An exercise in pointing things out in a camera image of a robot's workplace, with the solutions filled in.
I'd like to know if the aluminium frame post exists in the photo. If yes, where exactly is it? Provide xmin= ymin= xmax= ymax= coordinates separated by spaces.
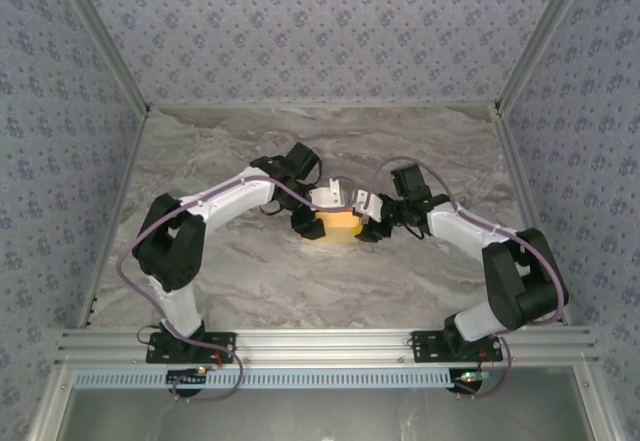
xmin=492 ymin=0 xmax=599 ymax=117
xmin=49 ymin=0 xmax=151 ymax=117

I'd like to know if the slotted pale cable duct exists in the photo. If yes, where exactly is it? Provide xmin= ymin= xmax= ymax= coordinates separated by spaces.
xmin=73 ymin=366 xmax=464 ymax=390

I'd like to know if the yellow paper box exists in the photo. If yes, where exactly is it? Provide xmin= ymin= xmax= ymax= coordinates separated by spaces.
xmin=299 ymin=209 xmax=360 ymax=246

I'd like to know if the grey metal sheet panel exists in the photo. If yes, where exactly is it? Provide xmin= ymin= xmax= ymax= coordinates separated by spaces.
xmin=29 ymin=365 xmax=626 ymax=441

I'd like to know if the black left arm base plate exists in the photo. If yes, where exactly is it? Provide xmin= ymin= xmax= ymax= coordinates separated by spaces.
xmin=145 ymin=331 xmax=237 ymax=364

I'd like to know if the small lit circuit board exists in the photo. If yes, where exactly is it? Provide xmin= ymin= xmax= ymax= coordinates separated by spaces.
xmin=452 ymin=369 xmax=489 ymax=392
xmin=167 ymin=366 xmax=209 ymax=387

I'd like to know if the thin aluminium side rail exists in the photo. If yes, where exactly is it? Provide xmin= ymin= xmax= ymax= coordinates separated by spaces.
xmin=77 ymin=105 xmax=151 ymax=330

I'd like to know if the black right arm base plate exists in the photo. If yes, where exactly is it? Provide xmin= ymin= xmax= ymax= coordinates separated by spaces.
xmin=410 ymin=330 xmax=504 ymax=364

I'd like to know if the long aluminium base rail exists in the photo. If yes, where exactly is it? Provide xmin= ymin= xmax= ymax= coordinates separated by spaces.
xmin=54 ymin=328 xmax=599 ymax=365

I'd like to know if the aluminium frame leg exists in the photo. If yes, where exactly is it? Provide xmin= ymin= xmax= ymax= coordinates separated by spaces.
xmin=24 ymin=366 xmax=76 ymax=441
xmin=574 ymin=366 xmax=626 ymax=441

